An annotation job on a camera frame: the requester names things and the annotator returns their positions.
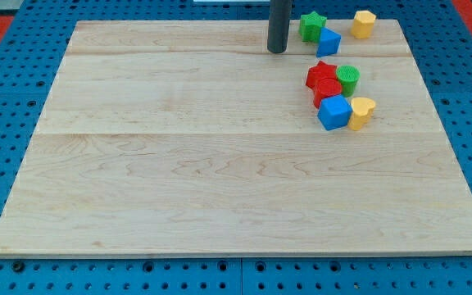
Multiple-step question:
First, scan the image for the red star block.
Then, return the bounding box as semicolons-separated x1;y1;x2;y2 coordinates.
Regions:
306;61;338;89

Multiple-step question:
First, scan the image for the blue triangle block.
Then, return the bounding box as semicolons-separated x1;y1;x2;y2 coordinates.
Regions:
316;27;342;57

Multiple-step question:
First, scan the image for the green star block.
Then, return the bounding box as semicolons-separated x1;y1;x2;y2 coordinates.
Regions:
298;11;327;43

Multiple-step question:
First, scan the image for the yellow hexagon block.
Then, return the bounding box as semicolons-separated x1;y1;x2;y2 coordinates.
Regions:
351;10;377;39

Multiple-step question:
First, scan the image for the light wooden board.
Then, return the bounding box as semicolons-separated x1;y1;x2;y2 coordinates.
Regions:
0;20;472;259

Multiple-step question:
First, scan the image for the blue cube block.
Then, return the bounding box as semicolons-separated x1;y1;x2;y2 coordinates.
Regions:
317;94;352;130

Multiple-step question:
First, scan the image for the red cylinder block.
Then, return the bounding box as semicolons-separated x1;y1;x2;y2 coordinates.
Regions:
312;78;343;109

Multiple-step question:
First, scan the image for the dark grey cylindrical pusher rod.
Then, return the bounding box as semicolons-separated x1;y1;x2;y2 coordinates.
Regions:
267;0;293;54

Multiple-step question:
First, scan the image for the yellow heart block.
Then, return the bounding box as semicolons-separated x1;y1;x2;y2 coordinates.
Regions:
347;97;376;131

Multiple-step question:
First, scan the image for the green cylinder block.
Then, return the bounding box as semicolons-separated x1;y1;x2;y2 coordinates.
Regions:
336;65;360;98

